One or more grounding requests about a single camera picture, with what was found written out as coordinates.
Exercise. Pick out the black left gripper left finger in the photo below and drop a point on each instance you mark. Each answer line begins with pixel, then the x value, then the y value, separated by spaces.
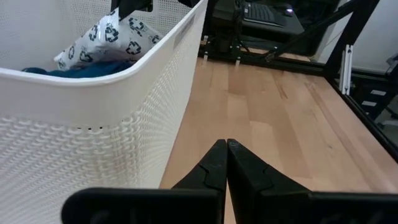
pixel 192 186

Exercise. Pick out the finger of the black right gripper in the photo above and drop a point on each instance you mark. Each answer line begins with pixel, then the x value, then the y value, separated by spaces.
pixel 133 4
pixel 114 3

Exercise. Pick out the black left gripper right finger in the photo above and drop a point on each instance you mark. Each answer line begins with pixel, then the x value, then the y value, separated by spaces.
pixel 264 193

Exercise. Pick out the white packet with blue print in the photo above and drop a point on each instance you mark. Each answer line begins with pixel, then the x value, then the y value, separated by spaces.
pixel 118 40

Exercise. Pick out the blue folded cloth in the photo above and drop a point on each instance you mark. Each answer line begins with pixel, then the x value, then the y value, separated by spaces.
pixel 93 71

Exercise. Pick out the white perforated panel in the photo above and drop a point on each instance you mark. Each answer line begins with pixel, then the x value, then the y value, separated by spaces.
pixel 93 102

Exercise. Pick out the black computer keyboard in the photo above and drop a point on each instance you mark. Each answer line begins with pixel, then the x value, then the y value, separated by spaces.
pixel 264 13

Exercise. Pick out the black keyboard tray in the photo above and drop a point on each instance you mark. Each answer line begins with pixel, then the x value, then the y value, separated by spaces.
pixel 280 29

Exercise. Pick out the computer mouse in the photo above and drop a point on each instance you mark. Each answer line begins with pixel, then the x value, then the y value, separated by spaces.
pixel 288 12

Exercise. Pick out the black table frame rail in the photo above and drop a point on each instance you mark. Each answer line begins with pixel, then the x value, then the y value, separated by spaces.
pixel 357 102

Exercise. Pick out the silver aluminium bracket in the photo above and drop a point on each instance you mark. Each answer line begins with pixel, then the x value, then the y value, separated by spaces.
pixel 346 70

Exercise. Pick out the black diagonal frame strut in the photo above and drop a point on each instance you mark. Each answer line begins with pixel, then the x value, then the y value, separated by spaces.
pixel 311 28

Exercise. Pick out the black upright frame post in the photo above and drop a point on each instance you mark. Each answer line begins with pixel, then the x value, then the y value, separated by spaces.
pixel 351 31

